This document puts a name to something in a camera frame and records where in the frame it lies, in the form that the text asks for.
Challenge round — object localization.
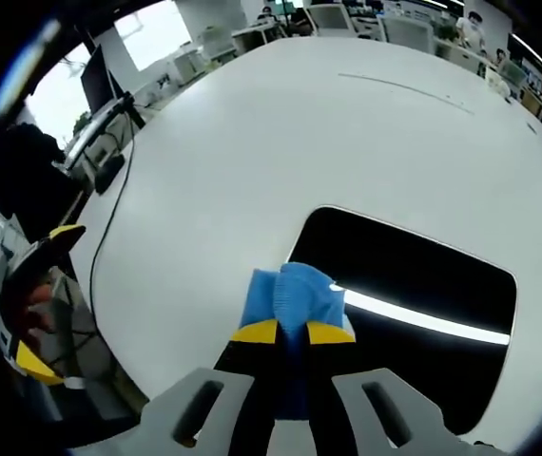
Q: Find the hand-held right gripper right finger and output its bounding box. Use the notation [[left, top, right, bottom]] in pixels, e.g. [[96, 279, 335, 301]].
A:
[[301, 321, 473, 456]]

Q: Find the white mesh office chair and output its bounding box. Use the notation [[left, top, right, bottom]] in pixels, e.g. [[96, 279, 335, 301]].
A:
[[305, 4, 356, 38], [383, 16, 436, 51]]

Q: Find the blue cleaning cloth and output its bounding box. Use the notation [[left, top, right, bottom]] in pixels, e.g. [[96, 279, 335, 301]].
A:
[[240, 262, 358, 423]]

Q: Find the person's left hand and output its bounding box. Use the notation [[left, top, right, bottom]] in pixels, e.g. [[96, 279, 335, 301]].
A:
[[22, 282, 71, 344]]

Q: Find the low white cabinet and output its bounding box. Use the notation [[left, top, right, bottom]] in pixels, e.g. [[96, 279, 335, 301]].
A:
[[174, 46, 206, 87]]

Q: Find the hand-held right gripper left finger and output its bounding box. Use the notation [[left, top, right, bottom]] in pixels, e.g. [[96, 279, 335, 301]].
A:
[[141, 318, 281, 456]]

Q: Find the white office desk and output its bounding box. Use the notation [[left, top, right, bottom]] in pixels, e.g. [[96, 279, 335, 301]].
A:
[[230, 26, 284, 56]]

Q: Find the white crumpled cloth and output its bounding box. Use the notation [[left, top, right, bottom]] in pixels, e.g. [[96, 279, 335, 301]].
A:
[[486, 70, 513, 99]]

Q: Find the black cable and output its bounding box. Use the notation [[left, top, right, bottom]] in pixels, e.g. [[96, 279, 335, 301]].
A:
[[88, 135, 135, 333]]

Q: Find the computer monitor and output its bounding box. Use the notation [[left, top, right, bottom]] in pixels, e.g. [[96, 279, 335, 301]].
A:
[[80, 44, 126, 114]]

